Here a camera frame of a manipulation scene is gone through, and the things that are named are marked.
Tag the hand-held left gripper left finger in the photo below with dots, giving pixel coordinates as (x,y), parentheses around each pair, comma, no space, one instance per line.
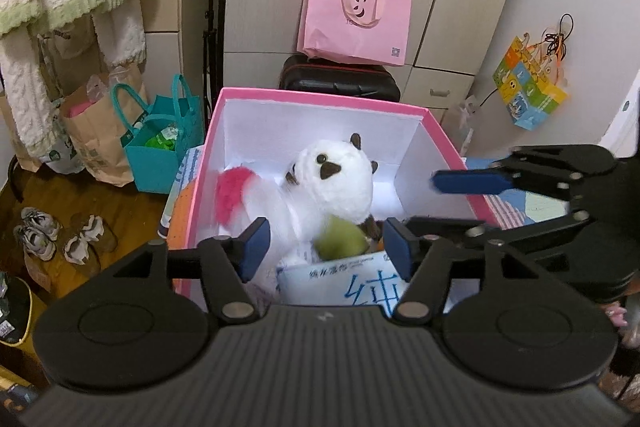
(255,249)

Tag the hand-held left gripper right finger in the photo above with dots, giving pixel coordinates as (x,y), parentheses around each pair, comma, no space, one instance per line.
(397,249)

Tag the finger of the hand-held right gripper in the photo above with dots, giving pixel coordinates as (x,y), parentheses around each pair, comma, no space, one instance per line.
(525,237)
(470,182)

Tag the red plush apple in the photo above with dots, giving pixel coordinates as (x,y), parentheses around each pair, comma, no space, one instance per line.
(232,197)

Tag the green plush toy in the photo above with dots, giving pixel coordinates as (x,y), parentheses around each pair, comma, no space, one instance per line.
(340,239)

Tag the white blue wet wipes pack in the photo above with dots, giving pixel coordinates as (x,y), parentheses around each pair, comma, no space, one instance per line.
(325,287)

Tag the white cat plush toy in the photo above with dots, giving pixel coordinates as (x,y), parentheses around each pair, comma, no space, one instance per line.
(330,187)

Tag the pink cardboard box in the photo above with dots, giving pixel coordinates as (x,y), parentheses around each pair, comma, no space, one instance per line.
(320,122)

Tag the patchwork tablecloth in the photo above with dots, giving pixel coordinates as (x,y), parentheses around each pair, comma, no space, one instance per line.
(182,217)

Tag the colourful paper gift bag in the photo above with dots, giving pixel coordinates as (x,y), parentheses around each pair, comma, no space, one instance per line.
(530,97)

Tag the white door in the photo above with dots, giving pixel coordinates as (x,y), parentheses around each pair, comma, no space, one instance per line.
(622,127)

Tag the teal tote bag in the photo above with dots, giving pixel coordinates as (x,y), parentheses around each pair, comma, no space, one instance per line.
(155,167)

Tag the black suitcase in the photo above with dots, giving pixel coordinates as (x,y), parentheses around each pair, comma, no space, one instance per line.
(340,79)

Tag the narrow beige cabinet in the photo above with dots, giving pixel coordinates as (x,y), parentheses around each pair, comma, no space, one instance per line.
(175,57)

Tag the white bag green logo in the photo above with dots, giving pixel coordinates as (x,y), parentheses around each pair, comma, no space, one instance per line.
(62,153)

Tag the yellow storage box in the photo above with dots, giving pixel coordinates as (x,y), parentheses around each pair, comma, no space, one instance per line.
(37,307)

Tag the black tripod pole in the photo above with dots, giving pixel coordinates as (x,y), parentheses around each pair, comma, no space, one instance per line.
(212,7)

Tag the black plastic bag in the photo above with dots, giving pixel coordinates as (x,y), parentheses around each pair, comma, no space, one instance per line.
(12,307)

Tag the black coat rack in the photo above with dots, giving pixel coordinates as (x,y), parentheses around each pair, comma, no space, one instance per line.
(12,179)

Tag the beige canvas tote bag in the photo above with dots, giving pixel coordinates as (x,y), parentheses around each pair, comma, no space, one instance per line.
(70,42)

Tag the patterned bed blanket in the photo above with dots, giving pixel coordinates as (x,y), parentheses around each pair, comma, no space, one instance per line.
(12,392)

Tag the white fluffy pajama pants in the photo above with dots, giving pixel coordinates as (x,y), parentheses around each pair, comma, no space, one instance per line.
(20,82)

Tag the white wall charger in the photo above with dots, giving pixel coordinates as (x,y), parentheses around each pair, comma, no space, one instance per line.
(467,114)

